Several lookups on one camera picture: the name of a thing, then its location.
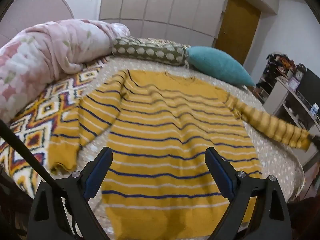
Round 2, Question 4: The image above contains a black television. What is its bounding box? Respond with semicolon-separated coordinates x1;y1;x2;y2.
296;68;320;105

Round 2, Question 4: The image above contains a beige dotted bedspread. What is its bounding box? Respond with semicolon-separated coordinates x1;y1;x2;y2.
75;55;305;240

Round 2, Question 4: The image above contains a teal pillow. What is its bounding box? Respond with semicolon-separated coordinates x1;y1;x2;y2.
186;45;256;87

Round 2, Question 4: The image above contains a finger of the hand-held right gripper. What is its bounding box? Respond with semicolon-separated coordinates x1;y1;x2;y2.
309;134;320;153

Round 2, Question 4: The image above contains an olive dotted bolster pillow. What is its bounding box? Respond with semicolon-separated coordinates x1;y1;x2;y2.
111;37;192;67

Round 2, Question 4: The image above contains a geometric patterned blanket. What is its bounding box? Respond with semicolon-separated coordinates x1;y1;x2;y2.
0;56;110;198

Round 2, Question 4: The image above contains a pink headboard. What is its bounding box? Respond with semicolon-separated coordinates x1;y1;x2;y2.
0;0;75;48

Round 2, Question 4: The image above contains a yellow striped sweater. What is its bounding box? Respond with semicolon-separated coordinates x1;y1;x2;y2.
49;69;313;239

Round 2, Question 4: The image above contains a pink floral comforter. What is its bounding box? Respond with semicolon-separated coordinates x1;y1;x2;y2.
0;19;130;123

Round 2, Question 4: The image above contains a white wardrobe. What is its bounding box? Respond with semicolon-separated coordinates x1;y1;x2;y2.
99;0;230;47

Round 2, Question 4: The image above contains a wooden door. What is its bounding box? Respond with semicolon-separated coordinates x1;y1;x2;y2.
214;0;262;65

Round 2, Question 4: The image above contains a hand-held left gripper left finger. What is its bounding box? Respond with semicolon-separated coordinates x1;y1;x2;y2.
27;147;113;240

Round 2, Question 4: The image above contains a black cable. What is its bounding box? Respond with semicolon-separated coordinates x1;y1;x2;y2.
0;119;78;240

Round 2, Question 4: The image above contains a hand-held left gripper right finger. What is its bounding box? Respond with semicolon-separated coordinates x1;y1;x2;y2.
204;147;293;240

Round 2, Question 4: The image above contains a white shelf unit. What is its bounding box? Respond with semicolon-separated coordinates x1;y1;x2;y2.
255;77;320;130

